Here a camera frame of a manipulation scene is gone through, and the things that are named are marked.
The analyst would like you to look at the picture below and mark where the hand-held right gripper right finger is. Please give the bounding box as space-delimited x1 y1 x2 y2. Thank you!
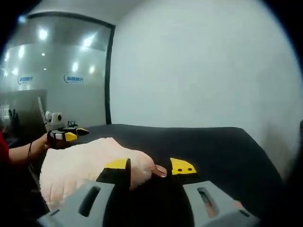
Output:
169 157 260 227

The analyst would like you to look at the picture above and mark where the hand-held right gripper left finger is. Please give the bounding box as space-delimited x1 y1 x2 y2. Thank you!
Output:
37 157 131 227

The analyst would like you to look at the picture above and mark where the pink towel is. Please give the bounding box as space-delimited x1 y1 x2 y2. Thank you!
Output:
39 138 168 209

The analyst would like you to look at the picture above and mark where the person's right hand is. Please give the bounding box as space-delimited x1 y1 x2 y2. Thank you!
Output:
232 200 245 211

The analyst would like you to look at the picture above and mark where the person's left hand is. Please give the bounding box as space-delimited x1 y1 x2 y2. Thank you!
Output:
40 134 52 149

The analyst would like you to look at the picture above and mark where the black table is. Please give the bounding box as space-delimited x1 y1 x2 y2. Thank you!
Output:
30 123 285 227

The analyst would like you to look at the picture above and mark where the black door frame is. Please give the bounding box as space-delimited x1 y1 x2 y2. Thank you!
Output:
27 13 116 125

